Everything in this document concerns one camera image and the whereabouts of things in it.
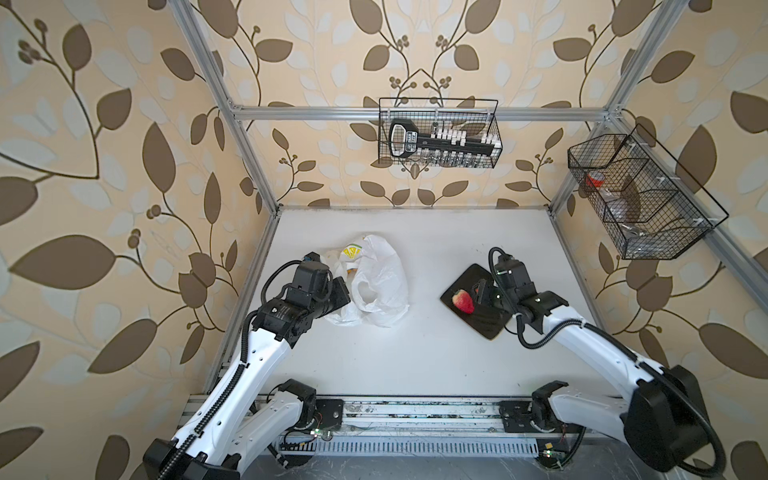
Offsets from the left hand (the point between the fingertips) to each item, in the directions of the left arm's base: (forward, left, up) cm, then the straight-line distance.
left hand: (351, 287), depth 75 cm
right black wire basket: (+17, -74, +15) cm, 77 cm away
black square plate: (+14, -35, -16) cm, 41 cm away
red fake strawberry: (+5, -32, -16) cm, 36 cm away
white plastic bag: (+9, -5, -10) cm, 15 cm away
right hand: (+5, -36, -10) cm, 37 cm away
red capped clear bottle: (+34, -70, +9) cm, 78 cm away
